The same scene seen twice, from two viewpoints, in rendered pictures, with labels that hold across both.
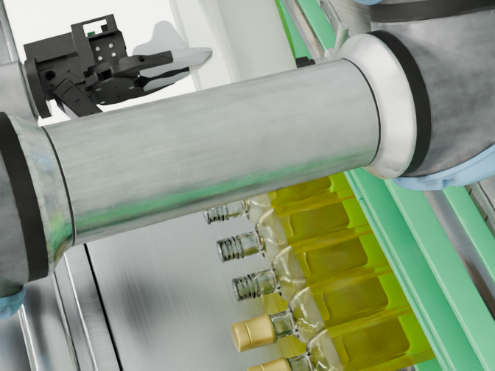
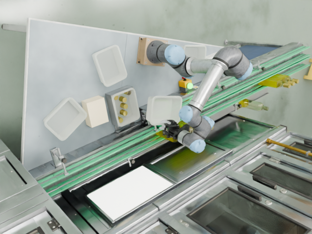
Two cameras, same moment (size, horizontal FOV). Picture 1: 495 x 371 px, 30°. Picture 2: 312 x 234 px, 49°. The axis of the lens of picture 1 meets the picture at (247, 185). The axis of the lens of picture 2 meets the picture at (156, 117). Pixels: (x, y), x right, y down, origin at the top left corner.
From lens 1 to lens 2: 2.20 m
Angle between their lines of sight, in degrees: 77
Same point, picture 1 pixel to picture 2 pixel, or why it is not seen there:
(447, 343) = not seen: hidden behind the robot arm
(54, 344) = (216, 165)
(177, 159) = not seen: hidden behind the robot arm
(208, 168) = not seen: hidden behind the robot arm
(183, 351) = (205, 153)
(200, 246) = (181, 159)
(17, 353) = (221, 172)
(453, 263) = (186, 101)
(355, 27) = (132, 132)
